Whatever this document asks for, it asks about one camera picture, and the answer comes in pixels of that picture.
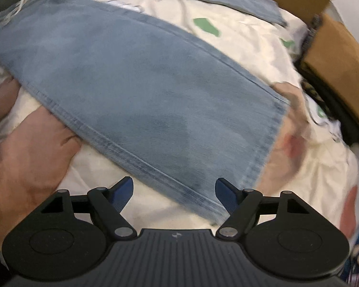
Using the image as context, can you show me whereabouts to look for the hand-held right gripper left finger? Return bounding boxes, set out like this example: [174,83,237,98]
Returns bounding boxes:
[40,176,138,240]

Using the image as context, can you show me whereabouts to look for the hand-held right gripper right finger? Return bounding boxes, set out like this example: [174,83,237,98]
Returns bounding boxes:
[214,177,318,240]

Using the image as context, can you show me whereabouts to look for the blue denim pants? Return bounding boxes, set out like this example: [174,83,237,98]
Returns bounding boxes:
[0,0,290,225]

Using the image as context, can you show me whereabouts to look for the bear print bed sheet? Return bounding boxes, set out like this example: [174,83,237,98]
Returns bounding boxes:
[0,0,359,252]

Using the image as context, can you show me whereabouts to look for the dark patterned garment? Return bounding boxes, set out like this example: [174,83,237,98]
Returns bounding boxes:
[296,15,359,147]

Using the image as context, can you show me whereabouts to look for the mustard brown garment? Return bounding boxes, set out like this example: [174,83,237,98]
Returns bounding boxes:
[301,13,359,139]

